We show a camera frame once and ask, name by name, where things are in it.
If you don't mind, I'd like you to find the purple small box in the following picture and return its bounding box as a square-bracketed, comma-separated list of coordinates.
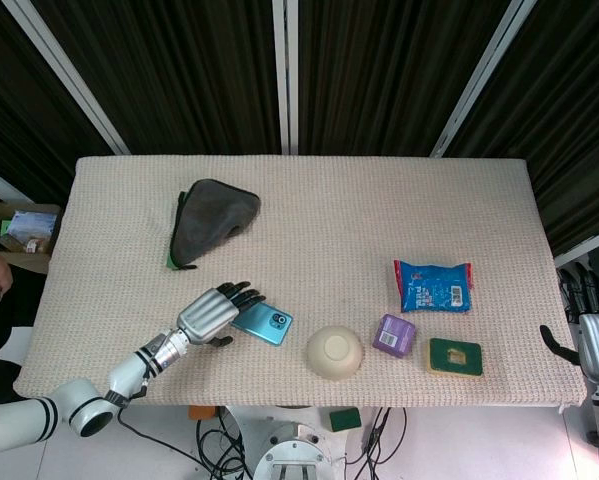
[371, 313, 417, 358]

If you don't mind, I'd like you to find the blue smartphone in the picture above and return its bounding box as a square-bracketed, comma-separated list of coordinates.
[230, 300, 295, 347]

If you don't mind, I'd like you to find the white frame post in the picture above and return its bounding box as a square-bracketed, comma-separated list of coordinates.
[271, 0, 300, 155]
[428, 0, 544, 159]
[1, 0, 130, 156]

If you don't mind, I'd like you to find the beige upturned bowl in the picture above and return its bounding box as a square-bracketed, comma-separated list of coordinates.
[306, 325, 365, 383]

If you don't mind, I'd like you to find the green yellow sponge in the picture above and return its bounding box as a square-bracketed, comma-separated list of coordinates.
[425, 337, 484, 381]

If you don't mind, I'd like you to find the green sponge block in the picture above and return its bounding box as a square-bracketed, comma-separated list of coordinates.
[328, 407, 362, 433]

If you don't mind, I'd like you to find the black cable bundle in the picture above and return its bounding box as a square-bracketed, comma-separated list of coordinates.
[118, 405, 255, 480]

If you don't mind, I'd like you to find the blue snack packet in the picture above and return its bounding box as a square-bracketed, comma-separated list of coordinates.
[392, 259, 475, 315]

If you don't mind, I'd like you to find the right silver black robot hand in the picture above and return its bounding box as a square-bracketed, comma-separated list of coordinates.
[539, 260, 599, 385]

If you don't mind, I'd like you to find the grey folded cloth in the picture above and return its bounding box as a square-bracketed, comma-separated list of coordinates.
[166, 178, 261, 271]

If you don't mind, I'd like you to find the cardboard box with items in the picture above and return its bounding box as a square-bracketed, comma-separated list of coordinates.
[0, 184, 63, 274]

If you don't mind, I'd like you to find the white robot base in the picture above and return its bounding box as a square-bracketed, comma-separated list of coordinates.
[227, 405, 353, 480]

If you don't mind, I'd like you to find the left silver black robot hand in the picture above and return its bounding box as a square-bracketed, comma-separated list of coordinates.
[176, 281, 267, 349]

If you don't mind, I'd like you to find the beige woven table mat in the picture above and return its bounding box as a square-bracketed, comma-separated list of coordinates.
[12, 155, 589, 412]

